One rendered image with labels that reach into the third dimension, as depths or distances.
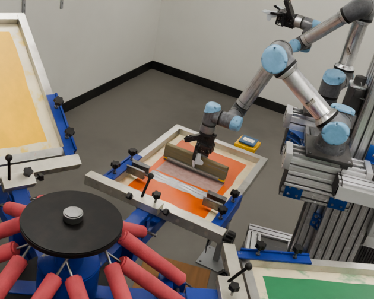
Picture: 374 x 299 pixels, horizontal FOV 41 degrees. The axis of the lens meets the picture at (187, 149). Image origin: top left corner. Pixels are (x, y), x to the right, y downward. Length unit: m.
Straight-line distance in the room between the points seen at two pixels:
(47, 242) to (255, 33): 4.74
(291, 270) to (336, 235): 0.84
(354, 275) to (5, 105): 1.68
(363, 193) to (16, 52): 1.76
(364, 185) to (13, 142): 1.61
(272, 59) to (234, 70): 3.90
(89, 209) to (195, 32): 4.74
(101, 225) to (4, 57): 1.18
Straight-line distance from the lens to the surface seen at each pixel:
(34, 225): 1.55
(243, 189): 2.49
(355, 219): 2.92
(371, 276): 2.32
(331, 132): 2.26
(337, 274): 2.24
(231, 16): 5.98
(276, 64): 2.20
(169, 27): 6.33
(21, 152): 2.23
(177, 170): 2.58
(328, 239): 2.97
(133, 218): 2.06
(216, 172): 2.53
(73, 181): 4.08
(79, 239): 1.51
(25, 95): 2.39
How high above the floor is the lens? 2.30
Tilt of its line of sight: 29 degrees down
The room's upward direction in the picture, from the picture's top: 12 degrees clockwise
